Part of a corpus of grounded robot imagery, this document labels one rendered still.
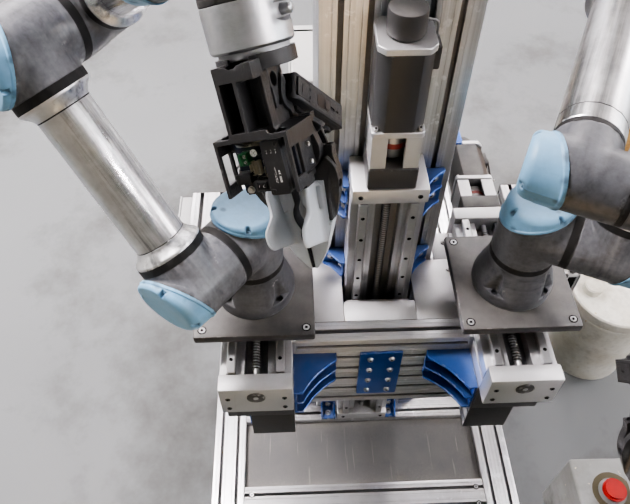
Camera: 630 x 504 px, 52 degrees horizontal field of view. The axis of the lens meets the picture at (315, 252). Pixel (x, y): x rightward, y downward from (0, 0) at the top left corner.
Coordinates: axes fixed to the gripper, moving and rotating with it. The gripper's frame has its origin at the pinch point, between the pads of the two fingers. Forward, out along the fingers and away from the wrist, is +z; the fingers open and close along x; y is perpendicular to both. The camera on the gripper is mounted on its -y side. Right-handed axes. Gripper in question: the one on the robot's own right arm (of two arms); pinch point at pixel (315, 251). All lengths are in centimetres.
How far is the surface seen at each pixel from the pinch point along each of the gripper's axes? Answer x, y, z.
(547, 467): 5, -118, 130
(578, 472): 19, -41, 63
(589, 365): 18, -147, 111
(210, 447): -95, -85, 103
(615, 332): 27, -137, 92
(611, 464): 25, -44, 63
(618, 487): 26, -40, 64
